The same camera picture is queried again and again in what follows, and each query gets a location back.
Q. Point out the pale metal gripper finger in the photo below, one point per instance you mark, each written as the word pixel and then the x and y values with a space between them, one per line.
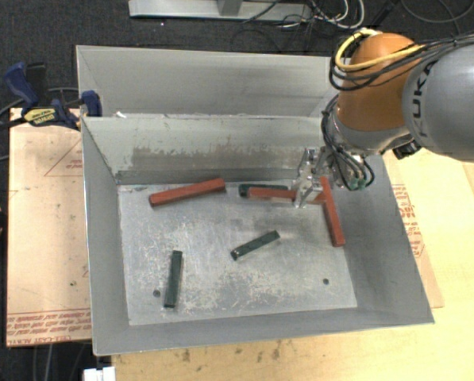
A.
pixel 313 193
pixel 300 197

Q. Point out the red-brown flat block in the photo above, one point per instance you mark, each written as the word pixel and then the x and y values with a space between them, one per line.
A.
pixel 270 193
pixel 334 220
pixel 187 192

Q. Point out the dark green flat block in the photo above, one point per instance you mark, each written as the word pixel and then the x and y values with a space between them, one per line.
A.
pixel 255 245
pixel 174 278
pixel 260 187

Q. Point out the grey metal bin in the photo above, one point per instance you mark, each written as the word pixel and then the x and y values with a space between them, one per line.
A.
pixel 205 252

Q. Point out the brown cardboard board, red print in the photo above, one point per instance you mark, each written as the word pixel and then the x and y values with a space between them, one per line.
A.
pixel 46 220

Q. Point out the black cylinder on white bracket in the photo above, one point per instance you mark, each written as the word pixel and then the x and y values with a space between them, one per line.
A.
pixel 406 150

